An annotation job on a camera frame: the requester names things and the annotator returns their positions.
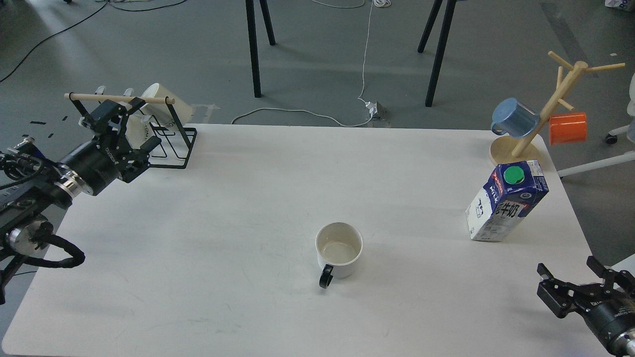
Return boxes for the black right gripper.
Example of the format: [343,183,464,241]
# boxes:
[537,255,635,357]

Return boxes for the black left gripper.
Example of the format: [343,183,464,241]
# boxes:
[59,99,162,196]

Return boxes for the blue milk carton green cap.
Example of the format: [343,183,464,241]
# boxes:
[465,160,549,242]

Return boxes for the white mug black handle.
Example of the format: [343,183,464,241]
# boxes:
[315,222,364,289]

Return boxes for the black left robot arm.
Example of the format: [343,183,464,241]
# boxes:
[0,97,161,303]

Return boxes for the white mug on rack front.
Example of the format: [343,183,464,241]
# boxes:
[126,115,155,149]

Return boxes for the cream mug on rack back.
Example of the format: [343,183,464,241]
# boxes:
[141,83,193,132]

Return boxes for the white chair base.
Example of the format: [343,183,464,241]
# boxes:
[557,122,635,179]

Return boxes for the orange mug on tree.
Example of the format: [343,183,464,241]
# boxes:
[549,112,587,145]

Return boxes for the wooden mug tree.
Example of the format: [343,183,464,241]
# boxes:
[489,51,626,165]

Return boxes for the black table leg left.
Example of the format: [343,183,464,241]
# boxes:
[245,0,276,99]

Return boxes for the black table leg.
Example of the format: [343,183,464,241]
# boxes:
[245,0,276,99]
[417,0,457,108]

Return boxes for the blue mug on tree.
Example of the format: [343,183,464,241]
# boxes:
[491,97,540,138]

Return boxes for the white power adapter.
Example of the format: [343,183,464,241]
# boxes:
[365,101,387,120]

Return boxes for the black table leg right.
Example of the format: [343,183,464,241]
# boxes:
[417,0,457,108]

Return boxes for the black floor cable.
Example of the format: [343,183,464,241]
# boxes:
[0,0,187,83]

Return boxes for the white power cable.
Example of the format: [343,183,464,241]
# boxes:
[231,0,392,127]

